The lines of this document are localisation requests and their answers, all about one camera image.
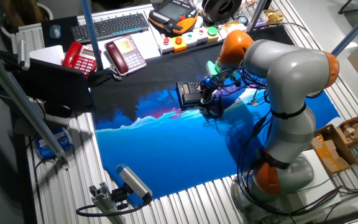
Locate orange black teach pendant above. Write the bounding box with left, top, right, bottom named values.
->
left=148, top=0, right=200, bottom=35

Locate gold snack bag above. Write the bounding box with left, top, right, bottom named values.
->
left=259, top=9, right=285, bottom=25

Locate grey coiled phone cord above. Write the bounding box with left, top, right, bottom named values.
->
left=109, top=67, right=127, bottom=81

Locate orange box red button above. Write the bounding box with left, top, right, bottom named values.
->
left=172, top=35, right=188, bottom=53

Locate white box red button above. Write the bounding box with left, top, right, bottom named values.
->
left=158, top=35, right=175, bottom=56
left=194, top=27, right=210, bottom=46

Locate black chair base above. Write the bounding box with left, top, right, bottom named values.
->
left=337, top=0, right=358, bottom=16

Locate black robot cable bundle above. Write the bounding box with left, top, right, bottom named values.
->
left=235, top=105, right=358, bottom=218

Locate maroon silver telephone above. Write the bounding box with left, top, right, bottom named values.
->
left=104, top=34, right=147, bottom=77

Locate blue packet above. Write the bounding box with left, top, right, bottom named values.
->
left=34, top=127, right=74, bottom=160

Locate black computer keyboard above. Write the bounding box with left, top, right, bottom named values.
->
left=70, top=12, right=150, bottom=44

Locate silver cylinder camera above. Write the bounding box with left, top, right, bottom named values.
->
left=16, top=39, right=30, bottom=72

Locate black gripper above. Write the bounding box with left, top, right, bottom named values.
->
left=199, top=76, right=223, bottom=106

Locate long aluminium frame beam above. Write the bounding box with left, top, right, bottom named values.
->
left=0, top=43, right=70, bottom=170

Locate black telephone handset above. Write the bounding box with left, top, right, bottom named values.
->
left=181, top=92, right=204, bottom=106

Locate black handset cord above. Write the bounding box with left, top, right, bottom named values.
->
left=204, top=93, right=225, bottom=119

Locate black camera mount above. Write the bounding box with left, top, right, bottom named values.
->
left=110, top=183, right=130, bottom=211

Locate white round bucket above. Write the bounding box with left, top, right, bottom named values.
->
left=0, top=2, right=55, bottom=39

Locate white paper sheet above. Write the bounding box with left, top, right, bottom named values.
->
left=29, top=45, right=65, bottom=66

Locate blue black printed cloth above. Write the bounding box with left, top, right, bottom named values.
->
left=87, top=24, right=341, bottom=208

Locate metal frame pole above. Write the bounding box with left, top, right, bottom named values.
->
left=246, top=0, right=269, bottom=32
left=330, top=2, right=358, bottom=58
left=79, top=0, right=104, bottom=72

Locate yellow box green button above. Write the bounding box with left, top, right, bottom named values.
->
left=206, top=26, right=221, bottom=44

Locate grey computer mouse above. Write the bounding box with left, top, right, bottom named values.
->
left=48, top=24, right=62, bottom=40

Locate white box green button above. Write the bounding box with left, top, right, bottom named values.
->
left=183, top=30, right=200, bottom=49

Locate open brown cardboard box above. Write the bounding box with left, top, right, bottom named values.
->
left=311, top=113, right=358, bottom=166

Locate black mouse pad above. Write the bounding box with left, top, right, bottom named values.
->
left=40, top=16, right=80, bottom=52

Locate black laptop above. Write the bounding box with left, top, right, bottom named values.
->
left=0, top=49, right=96, bottom=113

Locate flat tan cardboard box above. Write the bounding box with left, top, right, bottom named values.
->
left=311, top=134, right=352, bottom=174

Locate tan snack packet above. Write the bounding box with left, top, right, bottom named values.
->
left=222, top=21, right=247, bottom=34

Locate black camera cable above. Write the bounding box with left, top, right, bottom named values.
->
left=75, top=198, right=150, bottom=218

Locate short aluminium profile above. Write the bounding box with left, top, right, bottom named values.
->
left=88, top=182, right=126, bottom=224

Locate red telephone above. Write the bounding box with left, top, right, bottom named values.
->
left=62, top=41, right=103, bottom=78

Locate silver camera blue end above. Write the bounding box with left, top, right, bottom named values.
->
left=115, top=164, right=154, bottom=203

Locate black telephone base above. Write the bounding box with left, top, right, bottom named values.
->
left=175, top=81, right=217, bottom=110

